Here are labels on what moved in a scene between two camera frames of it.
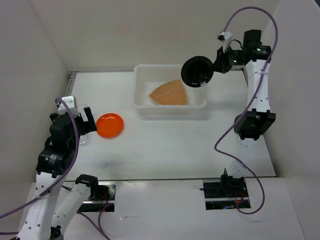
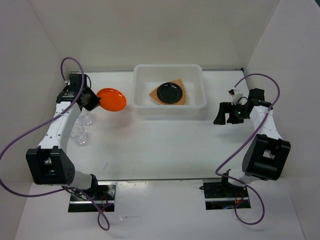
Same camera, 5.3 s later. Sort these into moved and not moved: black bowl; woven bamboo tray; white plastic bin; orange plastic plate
Moved: black bowl; orange plastic plate
Not moved: woven bamboo tray; white plastic bin
